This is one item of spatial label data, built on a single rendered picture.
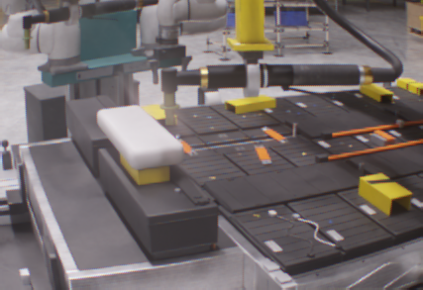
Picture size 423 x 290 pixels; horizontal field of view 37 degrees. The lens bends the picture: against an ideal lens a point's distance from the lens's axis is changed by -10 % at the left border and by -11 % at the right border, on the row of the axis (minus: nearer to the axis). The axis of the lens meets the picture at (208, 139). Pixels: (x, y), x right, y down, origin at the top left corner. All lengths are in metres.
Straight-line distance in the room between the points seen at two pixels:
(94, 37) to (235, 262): 1.86
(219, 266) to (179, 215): 0.15
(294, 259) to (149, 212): 0.30
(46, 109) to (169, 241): 2.01
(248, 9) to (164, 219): 0.44
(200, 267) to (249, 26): 0.50
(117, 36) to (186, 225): 1.89
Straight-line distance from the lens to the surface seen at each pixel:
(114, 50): 3.17
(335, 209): 1.60
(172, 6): 2.78
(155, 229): 1.35
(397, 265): 1.45
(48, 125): 3.33
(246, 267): 1.44
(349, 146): 2.03
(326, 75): 1.40
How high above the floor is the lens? 1.66
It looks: 18 degrees down
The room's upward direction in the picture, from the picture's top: straight up
